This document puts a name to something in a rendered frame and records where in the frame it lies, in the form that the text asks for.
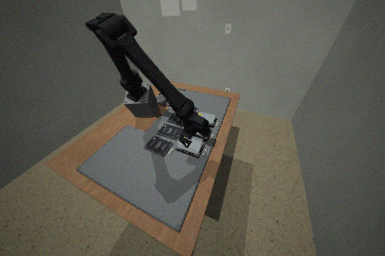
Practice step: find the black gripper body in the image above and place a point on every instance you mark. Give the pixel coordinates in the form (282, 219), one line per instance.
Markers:
(183, 134)

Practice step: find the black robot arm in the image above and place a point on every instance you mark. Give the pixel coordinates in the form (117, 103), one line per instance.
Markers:
(114, 26)

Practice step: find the grey operator panel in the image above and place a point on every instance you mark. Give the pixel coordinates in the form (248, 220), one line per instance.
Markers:
(161, 99)

